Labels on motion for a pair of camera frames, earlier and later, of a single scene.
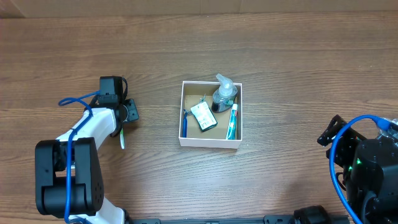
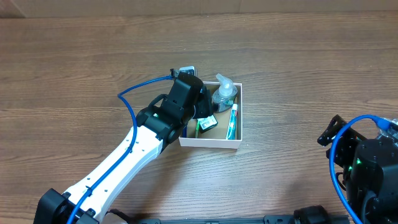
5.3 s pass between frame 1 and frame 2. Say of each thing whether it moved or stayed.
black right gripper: stayed
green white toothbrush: moved
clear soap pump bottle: stayed
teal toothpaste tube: stayed
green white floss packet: stayed
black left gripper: moved
